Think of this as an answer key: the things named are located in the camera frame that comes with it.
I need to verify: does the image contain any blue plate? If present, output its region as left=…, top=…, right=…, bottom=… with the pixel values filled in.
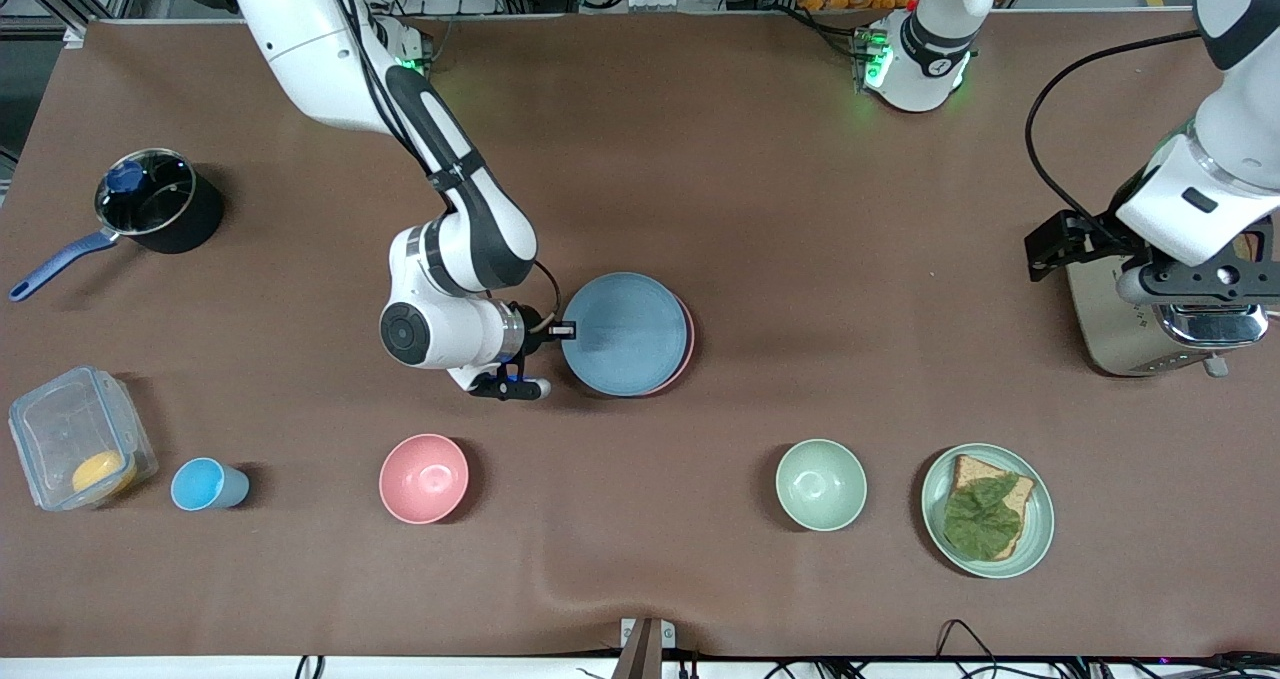
left=561, top=272, right=689, bottom=398

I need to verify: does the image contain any pink plate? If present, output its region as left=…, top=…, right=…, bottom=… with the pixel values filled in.
left=640, top=294, right=697, bottom=396

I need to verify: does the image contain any beige and chrome toaster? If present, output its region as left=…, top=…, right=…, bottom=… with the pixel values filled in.
left=1065, top=221, right=1280, bottom=378

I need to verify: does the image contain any pink bowl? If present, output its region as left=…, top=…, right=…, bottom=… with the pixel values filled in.
left=379, top=434, right=471, bottom=525

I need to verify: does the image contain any brown bread slice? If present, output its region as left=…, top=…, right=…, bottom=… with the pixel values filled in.
left=945, top=454, right=1036, bottom=560

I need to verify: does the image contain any light green plate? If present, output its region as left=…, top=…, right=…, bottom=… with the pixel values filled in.
left=921, top=443, right=1055, bottom=579

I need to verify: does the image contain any green lettuce leaf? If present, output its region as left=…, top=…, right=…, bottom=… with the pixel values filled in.
left=943, top=474, right=1023, bottom=562

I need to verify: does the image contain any light green bowl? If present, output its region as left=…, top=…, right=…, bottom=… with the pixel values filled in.
left=775, top=439, right=868, bottom=532

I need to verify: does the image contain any blue cup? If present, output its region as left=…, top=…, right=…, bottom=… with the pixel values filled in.
left=170, top=457, right=251, bottom=512

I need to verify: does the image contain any orange round food piece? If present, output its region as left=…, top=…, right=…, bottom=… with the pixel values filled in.
left=72, top=451, right=138, bottom=496

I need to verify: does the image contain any clear plastic container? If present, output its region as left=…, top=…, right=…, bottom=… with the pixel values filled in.
left=8, top=366, right=159, bottom=512

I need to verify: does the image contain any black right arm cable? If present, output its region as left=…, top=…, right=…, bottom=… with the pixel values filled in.
left=530, top=259, right=563, bottom=335

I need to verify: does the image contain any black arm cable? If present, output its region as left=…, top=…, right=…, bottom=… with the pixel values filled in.
left=530, top=259, right=563, bottom=335
left=1027, top=31, right=1201, bottom=230

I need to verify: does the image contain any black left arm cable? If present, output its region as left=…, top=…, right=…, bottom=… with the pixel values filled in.
left=1027, top=31, right=1201, bottom=230

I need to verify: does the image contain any metal table bracket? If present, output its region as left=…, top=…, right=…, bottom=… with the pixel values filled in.
left=618, top=617, right=677, bottom=679

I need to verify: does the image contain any black pot with blue handle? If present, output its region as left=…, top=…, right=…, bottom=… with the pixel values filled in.
left=10, top=149, right=224, bottom=303

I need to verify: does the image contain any black looped floor cable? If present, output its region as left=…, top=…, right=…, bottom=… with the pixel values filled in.
left=935, top=619, right=1003, bottom=679

